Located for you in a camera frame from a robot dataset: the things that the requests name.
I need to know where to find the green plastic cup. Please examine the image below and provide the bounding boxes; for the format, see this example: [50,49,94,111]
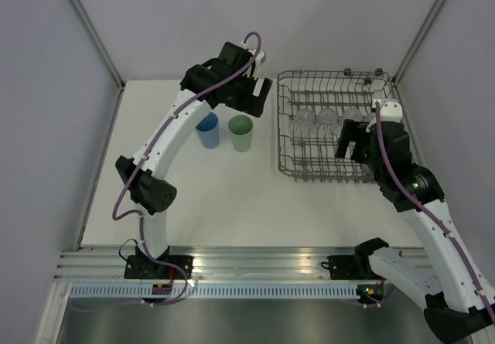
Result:
[227,114,254,152]

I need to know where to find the blue plastic cup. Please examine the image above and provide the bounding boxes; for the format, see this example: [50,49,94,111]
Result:
[196,112,220,149]

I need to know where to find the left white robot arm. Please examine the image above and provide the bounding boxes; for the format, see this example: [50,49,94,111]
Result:
[115,42,272,279]

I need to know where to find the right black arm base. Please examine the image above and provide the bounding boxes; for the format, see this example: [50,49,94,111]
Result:
[327,255,364,281]

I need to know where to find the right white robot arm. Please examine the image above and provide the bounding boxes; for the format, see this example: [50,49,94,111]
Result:
[335,120,494,343]

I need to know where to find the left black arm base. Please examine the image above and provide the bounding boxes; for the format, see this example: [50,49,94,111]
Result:
[124,255,194,280]

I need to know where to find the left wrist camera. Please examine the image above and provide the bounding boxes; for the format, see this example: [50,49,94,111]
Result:
[240,41,266,67]

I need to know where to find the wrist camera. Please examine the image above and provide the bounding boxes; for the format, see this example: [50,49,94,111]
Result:
[371,98,403,123]
[240,41,266,67]

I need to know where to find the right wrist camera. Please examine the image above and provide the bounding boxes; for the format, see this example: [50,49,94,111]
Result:
[371,98,403,123]

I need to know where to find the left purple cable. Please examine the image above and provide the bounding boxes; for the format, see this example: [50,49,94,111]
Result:
[111,31,266,283]

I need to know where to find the grey wire dish rack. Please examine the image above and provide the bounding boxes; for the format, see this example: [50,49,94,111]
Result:
[277,68,399,183]

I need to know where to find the left aluminium frame post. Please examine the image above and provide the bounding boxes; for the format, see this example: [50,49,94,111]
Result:
[68,0,125,91]

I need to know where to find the aluminium frame post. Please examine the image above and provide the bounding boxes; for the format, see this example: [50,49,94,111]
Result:
[392,0,448,84]
[68,0,125,91]

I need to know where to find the white slotted cable duct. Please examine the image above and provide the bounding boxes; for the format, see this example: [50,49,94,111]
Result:
[70,283,359,300]

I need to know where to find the right aluminium frame post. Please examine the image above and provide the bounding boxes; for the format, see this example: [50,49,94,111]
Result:
[392,0,448,84]

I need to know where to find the aluminium mounting rail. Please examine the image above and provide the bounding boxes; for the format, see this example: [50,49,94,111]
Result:
[54,245,353,284]

